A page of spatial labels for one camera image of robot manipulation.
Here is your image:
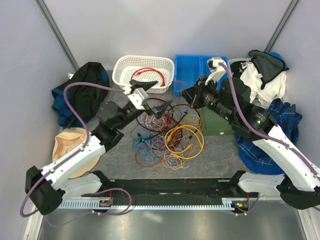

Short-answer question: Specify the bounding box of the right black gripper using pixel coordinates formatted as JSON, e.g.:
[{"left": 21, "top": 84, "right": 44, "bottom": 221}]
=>
[{"left": 179, "top": 74, "right": 236, "bottom": 122}]

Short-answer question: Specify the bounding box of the red ethernet cable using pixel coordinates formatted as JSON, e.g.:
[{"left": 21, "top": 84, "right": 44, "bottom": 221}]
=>
[
  {"left": 130, "top": 67, "right": 151, "bottom": 83},
  {"left": 134, "top": 67, "right": 168, "bottom": 87}
]

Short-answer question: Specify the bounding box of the yellow ethernet cable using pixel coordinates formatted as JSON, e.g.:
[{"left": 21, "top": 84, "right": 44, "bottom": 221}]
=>
[{"left": 164, "top": 114, "right": 205, "bottom": 161}]

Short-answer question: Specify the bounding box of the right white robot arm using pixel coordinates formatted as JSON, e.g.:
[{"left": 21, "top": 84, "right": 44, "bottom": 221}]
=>
[{"left": 179, "top": 76, "right": 320, "bottom": 210}]

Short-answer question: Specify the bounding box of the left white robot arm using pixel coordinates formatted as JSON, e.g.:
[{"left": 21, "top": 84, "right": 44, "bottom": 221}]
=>
[{"left": 25, "top": 80, "right": 170, "bottom": 216}]

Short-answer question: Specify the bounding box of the blue divided plastic bin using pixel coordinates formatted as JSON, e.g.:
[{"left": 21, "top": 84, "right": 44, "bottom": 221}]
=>
[{"left": 173, "top": 54, "right": 228, "bottom": 96}]

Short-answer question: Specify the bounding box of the white perforated plastic basket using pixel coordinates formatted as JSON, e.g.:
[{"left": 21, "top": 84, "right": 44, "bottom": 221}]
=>
[{"left": 112, "top": 55, "right": 175, "bottom": 94}]

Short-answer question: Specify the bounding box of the green plastic tray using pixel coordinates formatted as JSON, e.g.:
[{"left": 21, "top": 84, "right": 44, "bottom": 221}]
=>
[{"left": 200, "top": 107, "right": 235, "bottom": 136}]

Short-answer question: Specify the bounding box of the grey plastic tub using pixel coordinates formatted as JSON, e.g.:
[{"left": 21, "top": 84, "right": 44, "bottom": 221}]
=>
[{"left": 227, "top": 58, "right": 270, "bottom": 109}]

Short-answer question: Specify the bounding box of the black and blue jacket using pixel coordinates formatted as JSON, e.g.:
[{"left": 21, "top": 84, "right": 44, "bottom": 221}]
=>
[{"left": 51, "top": 62, "right": 110, "bottom": 128}]

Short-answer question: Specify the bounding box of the grey black-trimmed cloth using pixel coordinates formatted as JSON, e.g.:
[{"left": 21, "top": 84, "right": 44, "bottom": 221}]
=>
[{"left": 248, "top": 49, "right": 287, "bottom": 90}]

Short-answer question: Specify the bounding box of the white garment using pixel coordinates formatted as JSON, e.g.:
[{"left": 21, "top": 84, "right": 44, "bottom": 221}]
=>
[{"left": 237, "top": 61, "right": 287, "bottom": 109}]

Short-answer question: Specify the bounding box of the beige bucket hat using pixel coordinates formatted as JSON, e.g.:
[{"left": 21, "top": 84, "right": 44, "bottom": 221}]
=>
[{"left": 52, "top": 127, "right": 100, "bottom": 179}]

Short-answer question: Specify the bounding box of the blue cap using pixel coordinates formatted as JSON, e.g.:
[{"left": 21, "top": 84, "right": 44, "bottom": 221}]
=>
[{"left": 268, "top": 51, "right": 289, "bottom": 70}]

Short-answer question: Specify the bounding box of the blue plaid shirt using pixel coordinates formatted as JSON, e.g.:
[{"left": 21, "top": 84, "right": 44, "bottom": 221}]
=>
[{"left": 234, "top": 98, "right": 303, "bottom": 175}]

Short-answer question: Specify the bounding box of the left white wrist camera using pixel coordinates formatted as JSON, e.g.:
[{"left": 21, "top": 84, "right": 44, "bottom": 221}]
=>
[{"left": 123, "top": 86, "right": 149, "bottom": 110}]

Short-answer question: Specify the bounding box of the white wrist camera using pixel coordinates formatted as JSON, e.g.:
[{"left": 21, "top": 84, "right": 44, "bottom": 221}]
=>
[
  {"left": 123, "top": 86, "right": 149, "bottom": 110},
  {"left": 204, "top": 57, "right": 227, "bottom": 86}
]

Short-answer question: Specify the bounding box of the black thick cable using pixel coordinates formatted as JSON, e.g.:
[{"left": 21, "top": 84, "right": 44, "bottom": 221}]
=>
[{"left": 136, "top": 97, "right": 202, "bottom": 131}]

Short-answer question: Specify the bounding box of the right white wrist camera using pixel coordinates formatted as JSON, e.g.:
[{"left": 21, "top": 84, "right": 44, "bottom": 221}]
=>
[{"left": 204, "top": 57, "right": 227, "bottom": 86}]

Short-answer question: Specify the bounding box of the thin blue wire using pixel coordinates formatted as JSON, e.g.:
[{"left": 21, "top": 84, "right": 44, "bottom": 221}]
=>
[{"left": 131, "top": 124, "right": 166, "bottom": 161}]

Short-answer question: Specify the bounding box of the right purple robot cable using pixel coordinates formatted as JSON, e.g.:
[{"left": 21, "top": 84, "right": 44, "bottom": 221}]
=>
[{"left": 218, "top": 62, "right": 320, "bottom": 216}]

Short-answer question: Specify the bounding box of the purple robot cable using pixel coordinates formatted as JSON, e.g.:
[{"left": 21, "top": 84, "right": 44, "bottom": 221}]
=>
[
  {"left": 19, "top": 82, "right": 133, "bottom": 227},
  {"left": 218, "top": 62, "right": 320, "bottom": 216}
]

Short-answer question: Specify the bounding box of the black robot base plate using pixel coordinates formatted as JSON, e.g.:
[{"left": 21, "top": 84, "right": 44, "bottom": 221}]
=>
[{"left": 81, "top": 177, "right": 251, "bottom": 207}]

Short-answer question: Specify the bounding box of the slotted cable duct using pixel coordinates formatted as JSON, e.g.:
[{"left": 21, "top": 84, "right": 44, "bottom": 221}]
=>
[{"left": 58, "top": 194, "right": 245, "bottom": 211}]

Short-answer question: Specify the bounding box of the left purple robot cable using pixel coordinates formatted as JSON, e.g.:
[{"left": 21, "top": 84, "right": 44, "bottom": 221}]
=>
[{"left": 19, "top": 82, "right": 133, "bottom": 227}]

